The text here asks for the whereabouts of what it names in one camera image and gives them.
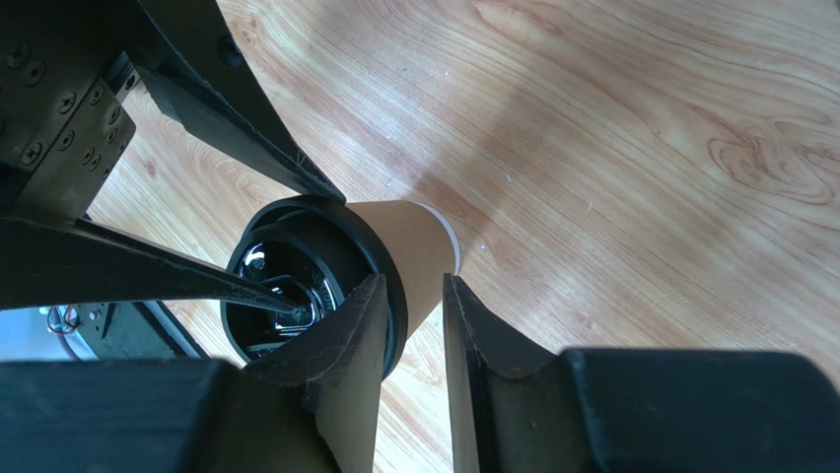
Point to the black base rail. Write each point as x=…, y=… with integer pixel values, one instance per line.
x=139, y=330

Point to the single white paper cup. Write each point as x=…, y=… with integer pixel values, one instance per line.
x=422, y=244

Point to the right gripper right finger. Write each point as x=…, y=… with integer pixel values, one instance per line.
x=517, y=407

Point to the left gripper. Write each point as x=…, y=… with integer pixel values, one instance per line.
x=63, y=130

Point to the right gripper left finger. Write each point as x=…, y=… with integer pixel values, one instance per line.
x=312, y=406

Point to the single black cup lid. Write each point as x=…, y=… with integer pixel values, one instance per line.
x=314, y=252

